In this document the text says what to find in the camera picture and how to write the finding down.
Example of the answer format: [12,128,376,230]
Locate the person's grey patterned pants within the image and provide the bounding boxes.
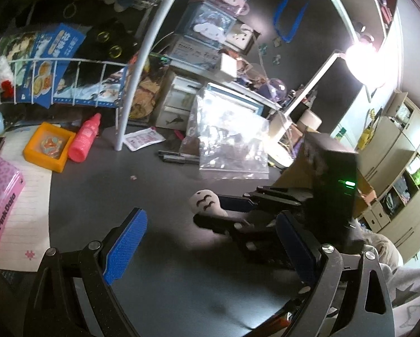
[382,267,420,337]

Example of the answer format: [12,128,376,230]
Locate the anime illustrated board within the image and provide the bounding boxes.
[129,54,168,120]

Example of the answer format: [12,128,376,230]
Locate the white paper packet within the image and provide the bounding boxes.
[122,127,166,151]

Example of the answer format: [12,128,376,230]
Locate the blue snack packet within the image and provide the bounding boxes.
[20,23,84,109]

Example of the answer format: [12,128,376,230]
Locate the white puppy face box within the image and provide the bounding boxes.
[227,23,260,55]

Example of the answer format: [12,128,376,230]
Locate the lined notepad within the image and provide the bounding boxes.
[0,126,53,274]

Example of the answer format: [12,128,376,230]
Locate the pink bottle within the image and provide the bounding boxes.
[68,112,102,163]

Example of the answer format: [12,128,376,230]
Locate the white paper roll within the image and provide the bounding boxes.
[298,110,323,130]

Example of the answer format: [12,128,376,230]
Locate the blue lanyard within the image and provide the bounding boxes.
[273,0,319,43]

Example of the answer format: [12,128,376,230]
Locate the beige storage cabinet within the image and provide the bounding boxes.
[331,91,420,264]

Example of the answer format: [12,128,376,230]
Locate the blue anime card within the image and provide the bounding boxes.
[54,67,126,108]

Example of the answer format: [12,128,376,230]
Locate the clear zip bag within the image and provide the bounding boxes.
[180,86,270,181]

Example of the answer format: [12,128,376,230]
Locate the white drawer unit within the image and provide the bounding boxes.
[154,72,204,130]

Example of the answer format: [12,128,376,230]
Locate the pink patterned box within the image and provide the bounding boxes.
[0,156,26,255]

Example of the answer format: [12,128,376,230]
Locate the grey printed box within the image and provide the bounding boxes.
[168,35,232,72]

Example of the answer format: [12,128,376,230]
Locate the small white box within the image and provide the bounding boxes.
[220,54,239,81]

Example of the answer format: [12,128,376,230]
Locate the purple clear ball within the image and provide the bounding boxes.
[262,80,288,101]

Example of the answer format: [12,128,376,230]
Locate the white ghost plush toy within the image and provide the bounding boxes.
[189,189,229,217]

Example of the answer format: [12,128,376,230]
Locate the anime picture book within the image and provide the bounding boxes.
[0,31,38,64]

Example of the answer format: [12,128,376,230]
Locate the orange tray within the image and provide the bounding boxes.
[23,122,76,173]

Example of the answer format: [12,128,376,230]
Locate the cardboard box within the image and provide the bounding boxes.
[273,144,377,218]

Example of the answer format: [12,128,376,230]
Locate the black cloth with gold rings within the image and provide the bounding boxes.
[84,19,140,64]

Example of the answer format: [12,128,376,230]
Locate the overhead wall shelf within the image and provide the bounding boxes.
[315,0,402,53]

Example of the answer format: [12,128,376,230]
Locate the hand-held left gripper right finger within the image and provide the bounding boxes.
[276,211,396,337]

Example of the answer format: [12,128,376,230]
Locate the white desk lamp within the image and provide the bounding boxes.
[266,30,388,169]

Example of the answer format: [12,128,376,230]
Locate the white red plush toy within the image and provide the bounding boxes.
[0,56,16,97]

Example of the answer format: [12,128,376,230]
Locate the colourful round toy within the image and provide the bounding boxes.
[42,135,65,157]

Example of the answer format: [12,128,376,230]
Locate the stacked clear toy boxes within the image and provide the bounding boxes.
[180,2,239,48]

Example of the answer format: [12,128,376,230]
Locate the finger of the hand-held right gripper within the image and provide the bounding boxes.
[193,215,295,272]
[215,194,268,215]

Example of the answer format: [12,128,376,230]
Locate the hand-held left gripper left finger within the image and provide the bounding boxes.
[22,207,148,337]

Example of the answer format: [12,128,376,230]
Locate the blue framed clear case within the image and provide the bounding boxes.
[203,82,282,116]

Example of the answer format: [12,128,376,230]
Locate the white wire rack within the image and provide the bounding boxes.
[0,0,197,151]

